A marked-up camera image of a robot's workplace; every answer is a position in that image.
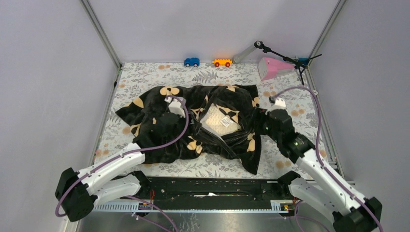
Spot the grey metal cylinder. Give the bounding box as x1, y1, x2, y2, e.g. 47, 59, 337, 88
232, 43, 257, 64

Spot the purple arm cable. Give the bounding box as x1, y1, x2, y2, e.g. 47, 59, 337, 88
55, 94, 190, 218
269, 86, 384, 232

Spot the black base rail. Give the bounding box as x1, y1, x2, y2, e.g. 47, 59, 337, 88
120, 177, 310, 211

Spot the pink and white iron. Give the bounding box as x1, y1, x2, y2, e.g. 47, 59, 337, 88
257, 57, 295, 81

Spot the white quilted pillow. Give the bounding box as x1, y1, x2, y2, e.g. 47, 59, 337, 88
200, 103, 242, 137

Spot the black tripod stand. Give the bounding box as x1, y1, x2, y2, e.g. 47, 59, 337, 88
253, 41, 322, 86

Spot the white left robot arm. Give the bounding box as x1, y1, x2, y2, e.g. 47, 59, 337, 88
55, 112, 192, 222

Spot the black floral plush pillowcase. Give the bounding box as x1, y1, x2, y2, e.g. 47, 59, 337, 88
116, 85, 262, 174

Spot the orange toy car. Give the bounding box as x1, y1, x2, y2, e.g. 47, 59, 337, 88
212, 58, 233, 67

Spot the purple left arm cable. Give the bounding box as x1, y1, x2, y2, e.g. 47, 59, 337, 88
55, 94, 190, 218

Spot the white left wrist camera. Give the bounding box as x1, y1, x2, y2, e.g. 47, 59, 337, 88
164, 97, 186, 118

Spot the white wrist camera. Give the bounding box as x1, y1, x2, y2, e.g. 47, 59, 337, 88
268, 97, 286, 112
164, 97, 186, 118

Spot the blue toy car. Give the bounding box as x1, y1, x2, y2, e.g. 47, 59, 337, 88
184, 58, 200, 67

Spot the white care label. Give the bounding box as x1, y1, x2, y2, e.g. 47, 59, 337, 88
220, 116, 233, 127

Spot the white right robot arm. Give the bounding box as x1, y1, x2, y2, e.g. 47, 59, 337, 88
261, 109, 383, 232

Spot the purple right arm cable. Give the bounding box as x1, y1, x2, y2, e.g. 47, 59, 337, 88
269, 86, 384, 232

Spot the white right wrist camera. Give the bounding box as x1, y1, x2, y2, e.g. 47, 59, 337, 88
268, 97, 286, 112

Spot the floral patterned table mat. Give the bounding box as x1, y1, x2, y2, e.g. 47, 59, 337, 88
94, 63, 318, 178

